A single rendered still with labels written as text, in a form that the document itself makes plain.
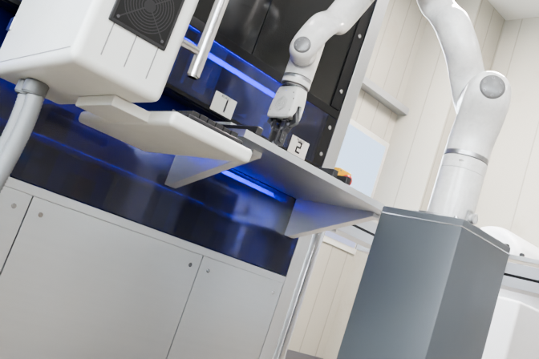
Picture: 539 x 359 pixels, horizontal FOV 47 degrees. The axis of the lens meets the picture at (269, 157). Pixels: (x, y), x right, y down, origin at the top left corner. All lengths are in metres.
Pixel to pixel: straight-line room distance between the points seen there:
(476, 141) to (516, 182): 3.67
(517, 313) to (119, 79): 3.36
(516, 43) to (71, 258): 4.91
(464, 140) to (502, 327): 2.53
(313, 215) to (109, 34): 1.12
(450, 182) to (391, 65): 3.98
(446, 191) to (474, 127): 0.18
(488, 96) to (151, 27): 0.93
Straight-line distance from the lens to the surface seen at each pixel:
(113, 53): 1.09
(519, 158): 5.45
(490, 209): 5.40
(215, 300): 1.96
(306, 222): 2.03
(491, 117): 1.72
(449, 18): 1.85
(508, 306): 4.14
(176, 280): 1.86
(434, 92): 5.58
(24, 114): 1.36
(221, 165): 1.60
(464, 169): 1.70
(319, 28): 1.74
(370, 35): 2.35
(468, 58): 1.83
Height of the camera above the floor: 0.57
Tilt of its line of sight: 11 degrees up
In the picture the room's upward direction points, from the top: 19 degrees clockwise
